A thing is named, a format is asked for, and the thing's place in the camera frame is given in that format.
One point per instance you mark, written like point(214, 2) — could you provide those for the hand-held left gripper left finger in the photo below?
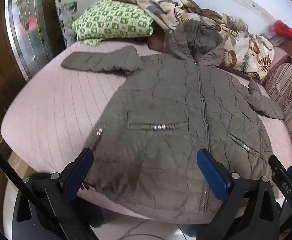
point(79, 175)

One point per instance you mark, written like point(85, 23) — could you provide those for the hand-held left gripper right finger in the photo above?
point(212, 175)

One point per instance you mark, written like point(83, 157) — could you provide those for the olive quilted jacket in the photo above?
point(161, 105)

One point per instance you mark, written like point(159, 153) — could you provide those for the black rod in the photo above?
point(13, 172)

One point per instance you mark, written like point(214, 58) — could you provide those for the pink round bed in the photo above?
point(55, 110)

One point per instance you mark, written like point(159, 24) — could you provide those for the pink upholstered headboard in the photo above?
point(287, 52)

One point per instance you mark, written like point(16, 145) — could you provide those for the wooden wardrobe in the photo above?
point(0, 67)

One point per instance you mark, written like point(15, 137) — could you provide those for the leaf print blanket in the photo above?
point(236, 42)

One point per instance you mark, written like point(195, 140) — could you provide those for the grey cloth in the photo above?
point(273, 38)

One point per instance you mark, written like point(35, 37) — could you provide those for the red cloth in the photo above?
point(286, 28)

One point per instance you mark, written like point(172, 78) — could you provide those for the pink pillow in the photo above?
point(157, 41)

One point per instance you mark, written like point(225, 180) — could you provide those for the green checkered pillow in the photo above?
point(111, 20)

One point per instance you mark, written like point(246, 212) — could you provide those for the printed plastic bag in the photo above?
point(64, 12)

